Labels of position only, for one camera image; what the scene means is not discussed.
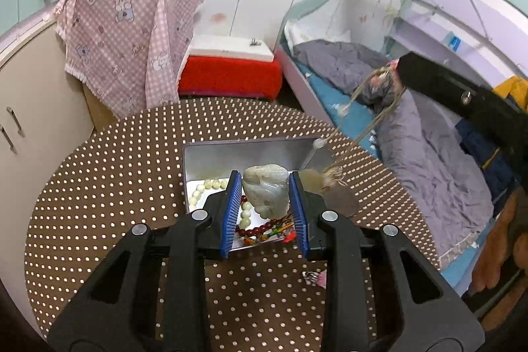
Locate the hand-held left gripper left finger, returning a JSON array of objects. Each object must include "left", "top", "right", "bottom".
[{"left": 49, "top": 170, "right": 244, "bottom": 352}]

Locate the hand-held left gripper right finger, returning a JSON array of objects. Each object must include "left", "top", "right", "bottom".
[{"left": 288, "top": 171, "right": 486, "bottom": 352}]

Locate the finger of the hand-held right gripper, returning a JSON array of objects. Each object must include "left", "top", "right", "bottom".
[{"left": 395, "top": 51, "right": 506, "bottom": 142}]

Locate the white bead bracelet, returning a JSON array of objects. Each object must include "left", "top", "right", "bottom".
[{"left": 190, "top": 178, "right": 253, "bottom": 228}]

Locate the red bead bracelet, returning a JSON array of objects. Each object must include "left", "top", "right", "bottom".
[{"left": 235, "top": 195, "right": 295, "bottom": 245}]

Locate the pale jade carved pendant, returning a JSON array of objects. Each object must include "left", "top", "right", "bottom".
[{"left": 242, "top": 163, "right": 289, "bottom": 220}]

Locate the grey metal tin box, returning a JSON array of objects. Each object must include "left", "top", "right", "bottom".
[{"left": 181, "top": 137, "right": 336, "bottom": 254}]

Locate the beige cord tassel necklace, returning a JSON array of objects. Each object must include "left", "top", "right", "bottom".
[{"left": 299, "top": 65, "right": 407, "bottom": 218}]

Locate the person's right hand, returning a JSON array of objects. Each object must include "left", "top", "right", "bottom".
[{"left": 470, "top": 187, "right": 528, "bottom": 332}]

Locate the yellow and navy jacket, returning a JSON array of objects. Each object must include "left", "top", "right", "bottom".
[{"left": 454, "top": 76, "right": 528, "bottom": 172}]

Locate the small blue box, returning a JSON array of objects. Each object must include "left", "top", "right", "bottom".
[{"left": 443, "top": 31, "right": 463, "bottom": 51}]

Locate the grey duvet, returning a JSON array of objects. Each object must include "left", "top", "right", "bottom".
[{"left": 292, "top": 39, "right": 496, "bottom": 259}]

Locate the blue bed sheet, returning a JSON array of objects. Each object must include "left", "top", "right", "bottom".
[{"left": 295, "top": 61, "right": 498, "bottom": 287}]

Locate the brown polka dot tablecloth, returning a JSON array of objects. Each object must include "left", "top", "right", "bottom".
[{"left": 24, "top": 96, "right": 440, "bottom": 352}]

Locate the red storage box white lid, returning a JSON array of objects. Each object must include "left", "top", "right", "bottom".
[{"left": 178, "top": 54, "right": 283, "bottom": 102}]

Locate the white board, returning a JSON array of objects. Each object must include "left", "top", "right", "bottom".
[{"left": 187, "top": 34, "right": 276, "bottom": 62}]

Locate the pink bear print cloth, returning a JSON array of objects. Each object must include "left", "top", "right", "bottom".
[{"left": 53, "top": 0, "right": 205, "bottom": 120}]

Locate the cream low cabinet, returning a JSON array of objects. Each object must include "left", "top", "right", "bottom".
[{"left": 0, "top": 19, "right": 98, "bottom": 254}]

